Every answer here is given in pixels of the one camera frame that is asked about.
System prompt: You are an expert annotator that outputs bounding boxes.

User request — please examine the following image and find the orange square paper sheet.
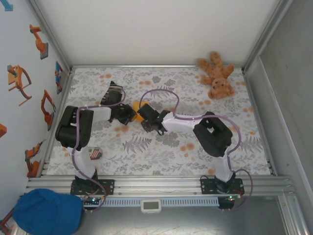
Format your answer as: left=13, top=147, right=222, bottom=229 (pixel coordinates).
left=132, top=100, right=150, bottom=122

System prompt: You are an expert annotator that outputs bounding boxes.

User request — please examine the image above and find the floral printed tablecloth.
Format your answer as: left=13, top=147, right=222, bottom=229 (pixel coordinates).
left=46, top=67, right=274, bottom=176

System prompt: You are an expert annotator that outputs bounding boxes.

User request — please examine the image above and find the black striped sock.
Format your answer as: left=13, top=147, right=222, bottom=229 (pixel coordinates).
left=101, top=80, right=123, bottom=103

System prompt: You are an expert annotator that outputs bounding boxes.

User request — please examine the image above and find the red striped fabric pouch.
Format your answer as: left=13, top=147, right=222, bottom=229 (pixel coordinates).
left=88, top=146, right=103, bottom=161

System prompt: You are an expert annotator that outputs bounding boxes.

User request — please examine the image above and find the brown teddy bear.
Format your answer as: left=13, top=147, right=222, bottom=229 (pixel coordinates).
left=197, top=50, right=236, bottom=100

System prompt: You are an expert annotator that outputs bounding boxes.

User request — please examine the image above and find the white digital timer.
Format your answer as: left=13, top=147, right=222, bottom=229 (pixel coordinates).
left=140, top=198, right=162, bottom=213

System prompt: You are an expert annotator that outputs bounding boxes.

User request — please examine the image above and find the blue baseball cap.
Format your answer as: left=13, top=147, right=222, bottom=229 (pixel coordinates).
left=12, top=188, right=84, bottom=235

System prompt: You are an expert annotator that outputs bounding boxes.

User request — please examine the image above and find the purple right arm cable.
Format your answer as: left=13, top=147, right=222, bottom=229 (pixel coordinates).
left=138, top=88, right=254, bottom=212

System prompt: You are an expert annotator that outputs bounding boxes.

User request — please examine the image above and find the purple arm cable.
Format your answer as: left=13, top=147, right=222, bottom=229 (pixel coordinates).
left=138, top=88, right=254, bottom=212
left=72, top=87, right=127, bottom=213

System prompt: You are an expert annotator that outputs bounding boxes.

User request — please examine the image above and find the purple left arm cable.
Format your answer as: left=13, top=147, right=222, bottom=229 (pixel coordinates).
left=72, top=87, right=127, bottom=213

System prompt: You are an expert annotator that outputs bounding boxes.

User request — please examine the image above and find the aluminium frame rail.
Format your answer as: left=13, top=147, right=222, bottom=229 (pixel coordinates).
left=70, top=64, right=245, bottom=69
left=243, top=70, right=277, bottom=176
left=25, top=174, right=296, bottom=198
left=36, top=70, right=74, bottom=177

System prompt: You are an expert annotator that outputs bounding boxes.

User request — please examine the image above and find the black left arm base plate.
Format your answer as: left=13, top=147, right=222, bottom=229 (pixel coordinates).
left=70, top=179, right=115, bottom=195

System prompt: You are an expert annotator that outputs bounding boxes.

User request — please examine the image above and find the blue orange wall sticker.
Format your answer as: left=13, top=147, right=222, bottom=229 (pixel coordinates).
left=55, top=61, right=65, bottom=95

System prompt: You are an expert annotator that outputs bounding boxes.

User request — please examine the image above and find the white slotted cable duct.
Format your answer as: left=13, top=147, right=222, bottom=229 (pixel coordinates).
left=83, top=197, right=220, bottom=208

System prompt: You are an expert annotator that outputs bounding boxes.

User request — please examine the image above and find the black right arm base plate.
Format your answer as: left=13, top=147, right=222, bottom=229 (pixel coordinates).
left=200, top=178, right=245, bottom=195

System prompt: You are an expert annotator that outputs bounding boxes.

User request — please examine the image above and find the aluminium frame post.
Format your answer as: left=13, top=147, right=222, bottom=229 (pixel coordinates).
left=242, top=0, right=293, bottom=71
left=28, top=0, right=73, bottom=71

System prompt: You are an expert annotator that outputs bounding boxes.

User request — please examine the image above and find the orange claw gripper wall sticker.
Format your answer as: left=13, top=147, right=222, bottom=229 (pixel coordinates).
left=6, top=65, right=33, bottom=107

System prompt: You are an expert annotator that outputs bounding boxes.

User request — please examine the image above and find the orange grey wall sticker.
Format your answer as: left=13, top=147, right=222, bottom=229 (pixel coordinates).
left=0, top=210, right=15, bottom=235

